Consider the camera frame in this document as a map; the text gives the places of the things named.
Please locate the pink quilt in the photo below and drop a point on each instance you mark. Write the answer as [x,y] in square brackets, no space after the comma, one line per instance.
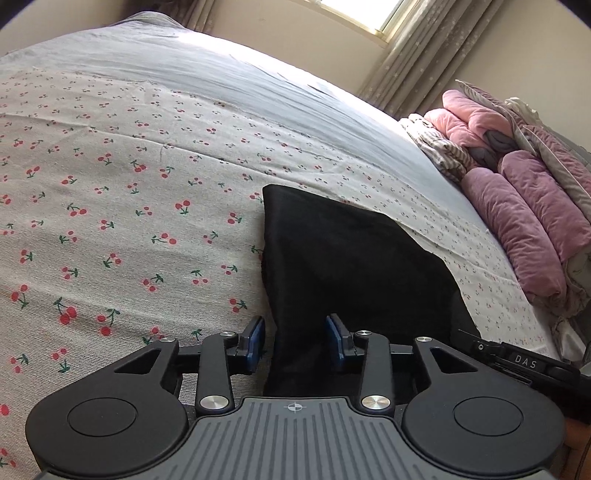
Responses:
[466,120]

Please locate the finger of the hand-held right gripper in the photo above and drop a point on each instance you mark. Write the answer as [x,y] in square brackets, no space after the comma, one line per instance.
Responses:
[470,340]

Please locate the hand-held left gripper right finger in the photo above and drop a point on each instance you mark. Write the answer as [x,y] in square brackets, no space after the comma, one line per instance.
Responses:
[333,342]

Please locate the window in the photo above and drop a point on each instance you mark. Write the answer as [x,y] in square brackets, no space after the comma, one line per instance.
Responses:
[364,16]

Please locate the cherry print sheet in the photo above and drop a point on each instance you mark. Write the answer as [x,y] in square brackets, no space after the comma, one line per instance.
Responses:
[138,184]

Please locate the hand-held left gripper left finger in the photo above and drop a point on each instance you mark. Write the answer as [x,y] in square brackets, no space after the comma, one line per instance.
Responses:
[255,342]

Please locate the mauve quilt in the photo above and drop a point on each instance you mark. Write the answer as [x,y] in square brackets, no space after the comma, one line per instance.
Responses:
[531,207]

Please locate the beige star print curtain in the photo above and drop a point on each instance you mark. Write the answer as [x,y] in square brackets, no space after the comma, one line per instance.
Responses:
[415,60]

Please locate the dark patterned curtain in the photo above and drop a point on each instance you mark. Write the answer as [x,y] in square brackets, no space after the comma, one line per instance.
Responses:
[189,11]

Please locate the black pants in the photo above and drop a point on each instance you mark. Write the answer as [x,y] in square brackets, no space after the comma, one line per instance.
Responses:
[351,277]

